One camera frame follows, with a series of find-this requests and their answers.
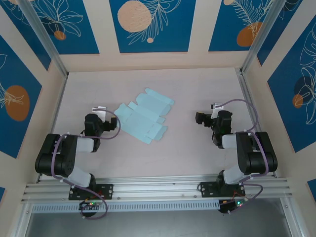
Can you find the blue floral wall panel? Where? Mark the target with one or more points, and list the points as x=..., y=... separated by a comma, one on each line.
x=284, y=111
x=74, y=37
x=288, y=24
x=24, y=32
x=14, y=74
x=222, y=24

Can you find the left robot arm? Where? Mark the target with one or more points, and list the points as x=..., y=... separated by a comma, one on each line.
x=61, y=153

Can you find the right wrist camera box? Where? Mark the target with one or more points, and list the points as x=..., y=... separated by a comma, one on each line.
x=217, y=106

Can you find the light blue paper box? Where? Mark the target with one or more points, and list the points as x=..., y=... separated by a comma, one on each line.
x=145, y=111

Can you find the aluminium frame post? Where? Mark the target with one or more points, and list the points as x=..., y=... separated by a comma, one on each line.
x=261, y=32
x=42, y=37

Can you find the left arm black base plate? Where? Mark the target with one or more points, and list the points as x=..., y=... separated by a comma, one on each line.
x=106, y=191

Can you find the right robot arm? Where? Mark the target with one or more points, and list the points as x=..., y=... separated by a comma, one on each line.
x=259, y=153

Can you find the aluminium mounting rail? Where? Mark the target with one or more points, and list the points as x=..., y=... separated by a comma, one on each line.
x=153, y=188

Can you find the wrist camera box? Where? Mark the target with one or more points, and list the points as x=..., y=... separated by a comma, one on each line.
x=217, y=106
x=98, y=108

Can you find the aluminium table side rail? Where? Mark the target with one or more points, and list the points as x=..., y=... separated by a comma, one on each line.
x=60, y=101

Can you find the blue panel peach circle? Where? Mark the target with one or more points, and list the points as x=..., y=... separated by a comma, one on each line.
x=153, y=24

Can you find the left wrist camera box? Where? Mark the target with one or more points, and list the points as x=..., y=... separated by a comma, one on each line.
x=98, y=108

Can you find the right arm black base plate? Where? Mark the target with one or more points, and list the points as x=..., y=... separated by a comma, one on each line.
x=207, y=188

